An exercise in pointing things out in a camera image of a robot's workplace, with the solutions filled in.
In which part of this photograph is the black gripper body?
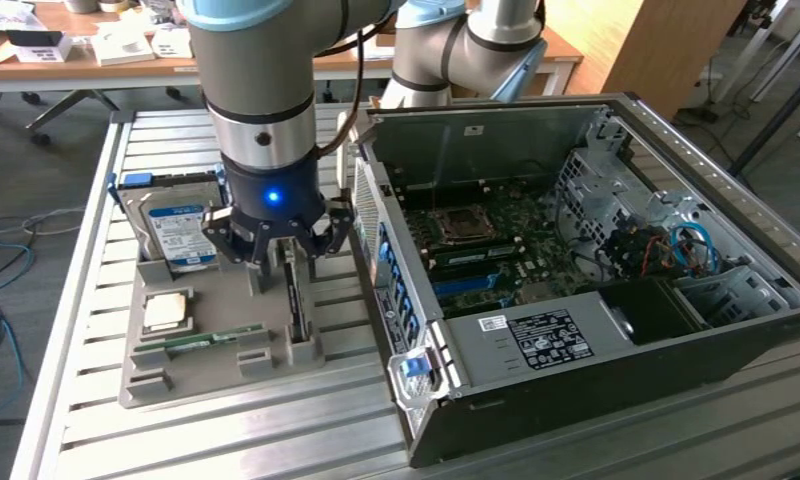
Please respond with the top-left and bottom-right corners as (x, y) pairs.
(222, 147), (328, 227)

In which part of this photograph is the black graphics card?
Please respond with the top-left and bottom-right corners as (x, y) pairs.
(276, 237), (308, 346)

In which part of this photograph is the hard disk with blue carrier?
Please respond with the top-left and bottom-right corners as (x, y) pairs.
(109, 167), (234, 274)

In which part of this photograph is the grey plastic parts rack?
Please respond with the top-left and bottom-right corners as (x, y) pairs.
(117, 239), (328, 409)

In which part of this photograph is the beige CPU chip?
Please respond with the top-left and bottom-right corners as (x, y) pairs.
(142, 292), (192, 332)

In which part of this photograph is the CPU socket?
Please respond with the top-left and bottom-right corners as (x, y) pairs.
(432, 204), (492, 244)

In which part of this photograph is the green RAM stick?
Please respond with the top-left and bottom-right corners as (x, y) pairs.
(432, 244), (519, 266)
(134, 323), (266, 351)

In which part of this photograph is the blue expansion slot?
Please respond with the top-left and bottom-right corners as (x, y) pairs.
(432, 273), (501, 296)

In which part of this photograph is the wooden desk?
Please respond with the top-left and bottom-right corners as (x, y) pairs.
(0, 0), (205, 96)
(309, 19), (585, 109)

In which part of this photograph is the white box with label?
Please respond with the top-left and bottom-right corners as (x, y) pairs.
(150, 24), (194, 60)

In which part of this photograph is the grey power supply unit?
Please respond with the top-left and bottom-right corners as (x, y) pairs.
(430, 292), (636, 390)

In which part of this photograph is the green motherboard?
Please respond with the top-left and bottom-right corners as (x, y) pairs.
(398, 179), (615, 319)

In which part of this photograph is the grey desk leg with caster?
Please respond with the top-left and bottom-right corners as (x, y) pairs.
(25, 88), (121, 146)

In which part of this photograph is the open white box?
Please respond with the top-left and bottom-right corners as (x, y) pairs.
(90, 22), (156, 67)

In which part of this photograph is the silver perforated drive cage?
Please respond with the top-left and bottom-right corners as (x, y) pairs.
(552, 147), (648, 261)

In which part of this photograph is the white box with black lid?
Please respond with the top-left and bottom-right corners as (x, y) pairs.
(5, 29), (74, 64)

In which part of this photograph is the open black PC case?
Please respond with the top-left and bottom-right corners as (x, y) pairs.
(336, 91), (800, 469)

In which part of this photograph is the clear plastic bag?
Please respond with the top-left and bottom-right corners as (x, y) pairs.
(0, 0), (48, 31)

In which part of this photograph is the silver disk bay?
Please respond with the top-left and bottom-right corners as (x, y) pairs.
(672, 264), (799, 326)

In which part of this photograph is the wooden cabinet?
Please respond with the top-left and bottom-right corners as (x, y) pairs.
(545, 0), (752, 121)

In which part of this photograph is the white floor cable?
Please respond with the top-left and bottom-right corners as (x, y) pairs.
(0, 207), (86, 237)

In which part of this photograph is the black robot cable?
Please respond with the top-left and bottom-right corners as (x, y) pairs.
(312, 14), (401, 156)

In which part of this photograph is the blue floor cable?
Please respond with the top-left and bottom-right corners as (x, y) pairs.
(0, 219), (38, 429)

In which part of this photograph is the red wire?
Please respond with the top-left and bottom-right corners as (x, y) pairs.
(645, 234), (681, 274)

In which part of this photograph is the black fan duct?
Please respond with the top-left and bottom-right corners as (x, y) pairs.
(597, 277), (712, 347)

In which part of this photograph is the blue wire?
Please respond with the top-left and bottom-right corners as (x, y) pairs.
(669, 222), (721, 274)

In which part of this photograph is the black metal post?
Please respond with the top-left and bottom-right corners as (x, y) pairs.
(729, 49), (800, 176)

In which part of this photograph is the white table frame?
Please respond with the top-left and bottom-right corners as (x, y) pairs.
(712, 0), (800, 141)

